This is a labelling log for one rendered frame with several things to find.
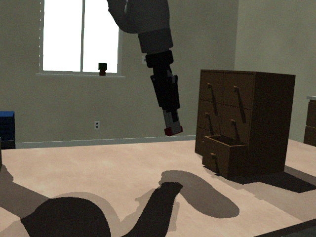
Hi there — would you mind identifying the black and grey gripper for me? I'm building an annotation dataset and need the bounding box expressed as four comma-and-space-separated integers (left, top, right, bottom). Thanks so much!
145, 50, 181, 134

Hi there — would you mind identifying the brown wooden chest of drawers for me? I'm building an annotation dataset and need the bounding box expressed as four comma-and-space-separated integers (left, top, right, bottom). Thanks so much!
195, 70, 296, 178

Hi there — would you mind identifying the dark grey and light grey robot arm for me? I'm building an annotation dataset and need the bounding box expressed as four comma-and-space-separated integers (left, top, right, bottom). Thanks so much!
106, 0, 173, 55

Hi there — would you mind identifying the small red block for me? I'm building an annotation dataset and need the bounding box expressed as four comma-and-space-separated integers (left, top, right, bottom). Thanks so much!
164, 126, 183, 136

